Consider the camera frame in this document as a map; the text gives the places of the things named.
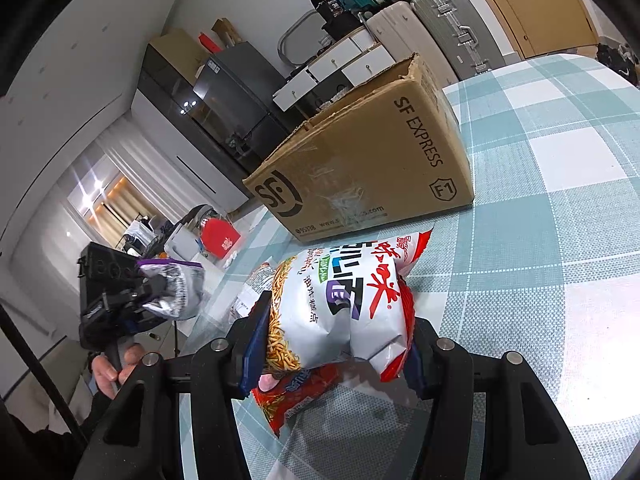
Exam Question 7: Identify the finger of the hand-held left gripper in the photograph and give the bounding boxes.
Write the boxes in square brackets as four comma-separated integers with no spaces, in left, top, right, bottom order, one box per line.
[120,277,170,308]
[124,309,161,335]

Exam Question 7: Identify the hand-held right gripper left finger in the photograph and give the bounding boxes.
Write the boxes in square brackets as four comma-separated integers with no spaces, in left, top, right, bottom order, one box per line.
[75,290,274,480]

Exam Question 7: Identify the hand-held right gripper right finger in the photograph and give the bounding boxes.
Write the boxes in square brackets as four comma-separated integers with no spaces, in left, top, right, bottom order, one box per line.
[403,317,591,480]

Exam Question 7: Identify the purple white snack packet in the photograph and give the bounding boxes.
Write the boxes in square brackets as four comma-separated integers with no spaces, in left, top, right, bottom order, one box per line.
[137,257,206,321]

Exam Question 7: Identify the white noodle-stick snack bag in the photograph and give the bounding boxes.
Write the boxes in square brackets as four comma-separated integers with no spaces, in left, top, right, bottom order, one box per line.
[262,229,433,383]

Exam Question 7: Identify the brown cardboard box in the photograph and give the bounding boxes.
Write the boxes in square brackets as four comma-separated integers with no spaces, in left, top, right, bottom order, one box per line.
[242,52,475,243]

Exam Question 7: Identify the person's left hand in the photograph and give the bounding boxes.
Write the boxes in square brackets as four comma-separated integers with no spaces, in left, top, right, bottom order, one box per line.
[92,346,151,397]

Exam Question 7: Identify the clear yellow noodle packet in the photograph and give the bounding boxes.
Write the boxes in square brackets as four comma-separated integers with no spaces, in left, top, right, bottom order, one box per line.
[230,260,275,321]

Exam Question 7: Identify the white storage box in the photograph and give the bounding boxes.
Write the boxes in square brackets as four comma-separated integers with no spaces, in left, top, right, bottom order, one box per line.
[165,230,202,262]

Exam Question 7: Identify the red cookie snack packet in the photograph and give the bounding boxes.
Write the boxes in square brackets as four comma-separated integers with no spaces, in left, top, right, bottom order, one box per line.
[251,365,361,436]

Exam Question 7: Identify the red gift bag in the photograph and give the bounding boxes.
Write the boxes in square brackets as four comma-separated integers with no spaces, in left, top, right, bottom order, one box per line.
[200,217,241,261]

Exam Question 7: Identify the dark grey refrigerator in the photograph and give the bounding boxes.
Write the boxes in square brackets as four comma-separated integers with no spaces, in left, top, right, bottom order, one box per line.
[192,42,282,161]

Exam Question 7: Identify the cardboard box on refrigerator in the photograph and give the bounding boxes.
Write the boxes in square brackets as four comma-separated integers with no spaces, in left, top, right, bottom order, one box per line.
[150,27,207,67]

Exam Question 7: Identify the brown paper bag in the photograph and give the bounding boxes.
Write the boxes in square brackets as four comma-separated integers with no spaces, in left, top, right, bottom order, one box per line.
[212,17,246,47]

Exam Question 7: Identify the white drawer cabinet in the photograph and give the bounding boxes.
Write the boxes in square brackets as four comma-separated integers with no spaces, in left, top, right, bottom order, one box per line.
[272,27,401,112]

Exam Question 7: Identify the beige suitcase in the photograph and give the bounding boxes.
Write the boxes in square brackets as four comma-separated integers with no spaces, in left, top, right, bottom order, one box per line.
[365,1,457,86]

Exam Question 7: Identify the black box with label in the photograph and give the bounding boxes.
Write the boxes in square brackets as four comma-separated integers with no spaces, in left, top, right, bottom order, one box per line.
[310,0,362,36]

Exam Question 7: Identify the silver suitcase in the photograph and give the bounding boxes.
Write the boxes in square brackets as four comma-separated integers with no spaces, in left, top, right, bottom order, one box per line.
[410,0,508,81]

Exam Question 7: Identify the black sneakers on floor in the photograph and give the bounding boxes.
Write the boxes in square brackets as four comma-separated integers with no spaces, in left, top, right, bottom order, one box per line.
[595,42,640,87]

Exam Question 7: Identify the wooden door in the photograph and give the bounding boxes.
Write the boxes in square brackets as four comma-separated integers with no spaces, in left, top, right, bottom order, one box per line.
[460,0,601,61]

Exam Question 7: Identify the white oval frame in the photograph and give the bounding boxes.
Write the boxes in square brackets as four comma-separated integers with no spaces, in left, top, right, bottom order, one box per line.
[276,12,322,68]

